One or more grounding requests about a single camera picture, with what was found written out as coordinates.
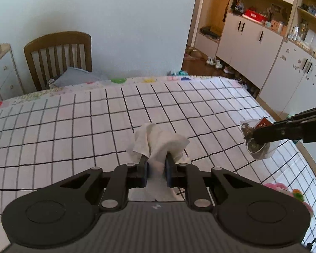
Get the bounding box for tea bag packet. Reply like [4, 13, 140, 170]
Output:
[240, 117, 280, 160]

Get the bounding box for white bunny plush toy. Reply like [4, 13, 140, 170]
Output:
[264, 182, 314, 218]

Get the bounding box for checkered tablecloth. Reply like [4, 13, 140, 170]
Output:
[0, 77, 316, 252]

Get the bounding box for blue seat cushion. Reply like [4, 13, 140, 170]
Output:
[47, 67, 109, 88]

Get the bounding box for wooden chair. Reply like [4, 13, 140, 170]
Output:
[23, 31, 92, 91]

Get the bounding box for wooden side cabinet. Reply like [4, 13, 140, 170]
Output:
[0, 43, 25, 101]

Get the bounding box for grey white wall cabinet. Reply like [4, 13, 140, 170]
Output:
[197, 0, 316, 118]

